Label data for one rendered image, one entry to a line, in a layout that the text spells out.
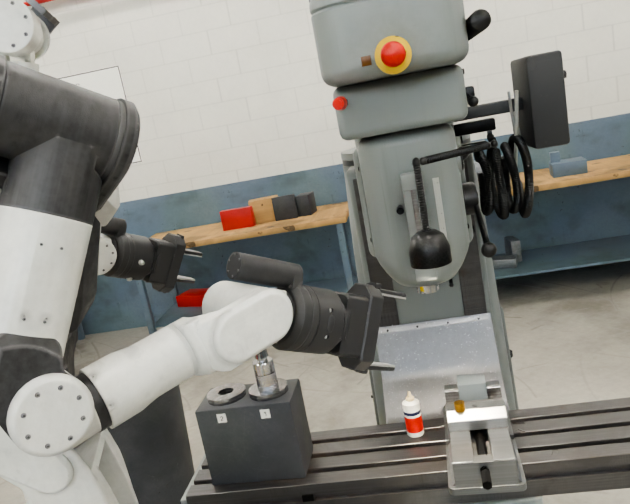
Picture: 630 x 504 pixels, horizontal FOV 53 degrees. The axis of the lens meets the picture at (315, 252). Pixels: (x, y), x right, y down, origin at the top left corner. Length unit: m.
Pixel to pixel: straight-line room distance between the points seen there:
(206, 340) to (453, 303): 1.16
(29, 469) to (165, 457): 2.28
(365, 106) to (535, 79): 0.49
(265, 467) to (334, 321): 0.73
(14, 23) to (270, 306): 0.45
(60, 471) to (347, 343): 0.40
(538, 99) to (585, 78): 4.18
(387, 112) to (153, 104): 4.80
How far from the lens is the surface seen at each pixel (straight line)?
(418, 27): 1.12
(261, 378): 1.44
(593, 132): 5.76
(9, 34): 0.88
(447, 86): 1.21
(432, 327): 1.81
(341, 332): 0.84
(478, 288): 1.79
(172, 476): 3.25
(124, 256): 1.24
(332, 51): 1.13
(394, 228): 1.27
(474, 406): 1.45
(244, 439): 1.48
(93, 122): 0.67
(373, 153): 1.25
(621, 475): 1.51
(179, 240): 1.32
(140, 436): 3.10
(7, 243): 0.66
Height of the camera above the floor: 1.70
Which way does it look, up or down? 12 degrees down
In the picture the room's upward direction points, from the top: 11 degrees counter-clockwise
